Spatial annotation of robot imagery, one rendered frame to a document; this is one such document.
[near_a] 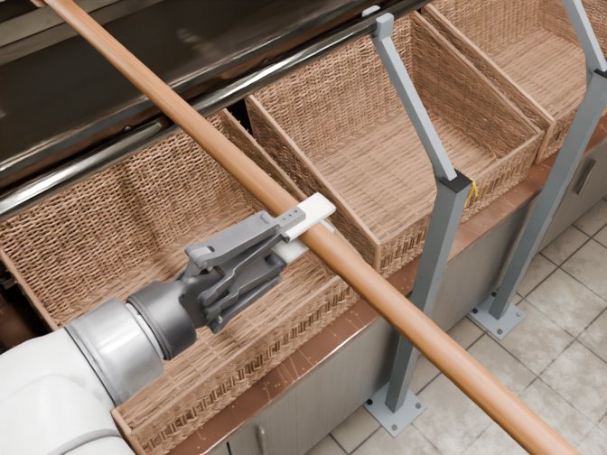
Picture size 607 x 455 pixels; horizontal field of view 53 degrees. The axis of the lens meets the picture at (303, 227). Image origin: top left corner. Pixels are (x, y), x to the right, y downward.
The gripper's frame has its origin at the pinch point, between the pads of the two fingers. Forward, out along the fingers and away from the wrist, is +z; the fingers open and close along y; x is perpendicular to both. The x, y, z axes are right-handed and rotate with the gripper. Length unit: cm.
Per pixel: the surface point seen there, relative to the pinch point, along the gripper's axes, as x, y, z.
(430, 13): -58, 36, 94
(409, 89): -19.2, 12.2, 40.0
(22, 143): -63, 23, -13
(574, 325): 12, 119, 105
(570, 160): -5, 47, 86
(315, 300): -15, 48, 16
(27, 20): -64, 3, -4
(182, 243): -53, 61, 8
